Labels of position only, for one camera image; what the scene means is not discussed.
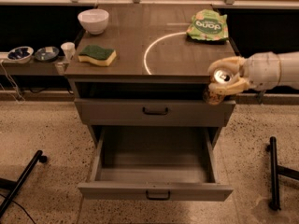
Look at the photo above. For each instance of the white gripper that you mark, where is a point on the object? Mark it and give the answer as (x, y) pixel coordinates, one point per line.
(263, 70)

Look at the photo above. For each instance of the orange soda can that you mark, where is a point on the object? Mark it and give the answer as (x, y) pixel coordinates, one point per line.
(221, 76)

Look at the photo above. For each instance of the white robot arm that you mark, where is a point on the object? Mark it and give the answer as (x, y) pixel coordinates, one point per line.
(289, 75)

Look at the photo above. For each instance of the grey drawer cabinet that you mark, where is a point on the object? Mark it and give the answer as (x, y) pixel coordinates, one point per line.
(155, 59)

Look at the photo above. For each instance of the open lower grey drawer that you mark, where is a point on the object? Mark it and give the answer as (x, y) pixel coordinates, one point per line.
(131, 160)

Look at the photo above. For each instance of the closed upper grey drawer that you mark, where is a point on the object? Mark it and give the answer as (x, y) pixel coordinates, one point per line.
(123, 112)

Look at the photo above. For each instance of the green snack bag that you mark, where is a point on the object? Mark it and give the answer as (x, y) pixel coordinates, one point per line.
(208, 25)

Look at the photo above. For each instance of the black right stand leg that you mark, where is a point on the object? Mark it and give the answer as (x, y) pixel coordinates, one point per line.
(275, 171)

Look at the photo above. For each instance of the black stand leg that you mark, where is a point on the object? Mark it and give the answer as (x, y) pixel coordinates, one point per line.
(275, 171)
(13, 187)

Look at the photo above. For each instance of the green yellow sponge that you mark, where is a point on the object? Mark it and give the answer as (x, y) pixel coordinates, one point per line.
(97, 55)

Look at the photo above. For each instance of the white ceramic bowl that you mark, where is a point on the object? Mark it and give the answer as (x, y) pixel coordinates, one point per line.
(94, 21)

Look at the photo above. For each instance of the white paper cup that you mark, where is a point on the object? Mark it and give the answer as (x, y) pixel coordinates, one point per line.
(68, 49)

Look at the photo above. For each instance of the dark blue small bowl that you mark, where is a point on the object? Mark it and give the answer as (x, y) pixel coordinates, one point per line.
(47, 54)

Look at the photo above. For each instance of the blue patterned bowl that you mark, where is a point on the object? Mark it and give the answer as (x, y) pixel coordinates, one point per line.
(20, 54)

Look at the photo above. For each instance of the grey side shelf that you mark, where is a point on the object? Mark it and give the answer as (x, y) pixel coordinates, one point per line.
(33, 67)

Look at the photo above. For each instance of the black left stand leg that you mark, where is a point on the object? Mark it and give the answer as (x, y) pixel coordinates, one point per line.
(13, 187)

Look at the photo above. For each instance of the black drawer handle upper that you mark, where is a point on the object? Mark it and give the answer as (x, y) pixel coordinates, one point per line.
(155, 112)

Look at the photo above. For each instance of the black drawer handle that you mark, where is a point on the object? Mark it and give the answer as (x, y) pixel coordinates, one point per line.
(158, 196)
(155, 112)

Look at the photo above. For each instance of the black drawer handle lower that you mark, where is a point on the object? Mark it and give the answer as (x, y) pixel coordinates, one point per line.
(158, 196)

